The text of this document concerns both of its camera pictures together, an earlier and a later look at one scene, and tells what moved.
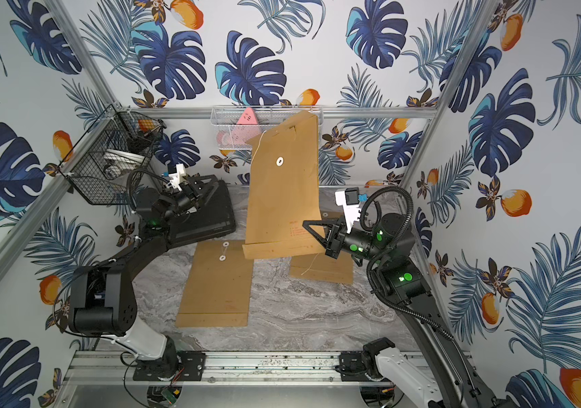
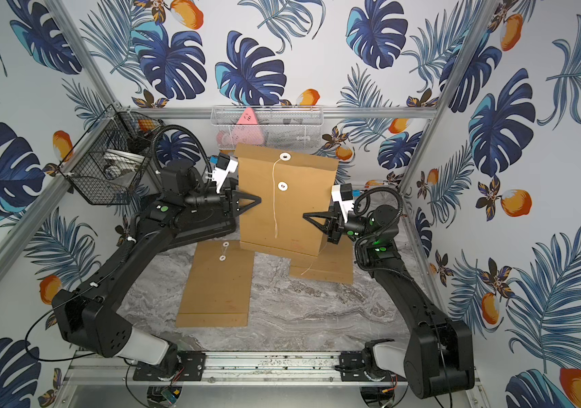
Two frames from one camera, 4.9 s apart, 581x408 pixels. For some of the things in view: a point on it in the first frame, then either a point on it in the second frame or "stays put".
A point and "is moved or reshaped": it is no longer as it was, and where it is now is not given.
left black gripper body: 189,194 to 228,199
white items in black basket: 118,163 stays put
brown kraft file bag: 283,190 is moved or reshaped
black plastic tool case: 213,217 stays put
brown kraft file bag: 217,287 stays put
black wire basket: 99,165 stays put
